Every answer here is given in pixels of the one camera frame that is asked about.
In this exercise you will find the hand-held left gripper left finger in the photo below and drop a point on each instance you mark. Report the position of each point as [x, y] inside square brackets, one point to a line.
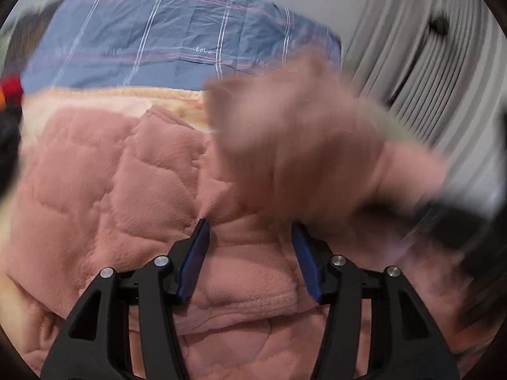
[194, 261]

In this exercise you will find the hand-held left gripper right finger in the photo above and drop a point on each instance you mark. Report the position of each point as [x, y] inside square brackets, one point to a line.
[307, 261]

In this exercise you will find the pink fleece jacket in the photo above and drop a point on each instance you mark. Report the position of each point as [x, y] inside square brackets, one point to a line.
[119, 186]

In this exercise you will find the peach fleece blanket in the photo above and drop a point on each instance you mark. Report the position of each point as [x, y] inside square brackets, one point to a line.
[99, 99]

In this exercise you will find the dark cloth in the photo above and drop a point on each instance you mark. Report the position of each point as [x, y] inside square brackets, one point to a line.
[8, 138]

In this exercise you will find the blue plaid bedsheet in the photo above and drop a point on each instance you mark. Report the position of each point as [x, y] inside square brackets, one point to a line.
[158, 27]

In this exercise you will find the red cloth item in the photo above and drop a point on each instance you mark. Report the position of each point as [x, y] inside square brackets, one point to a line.
[10, 87]

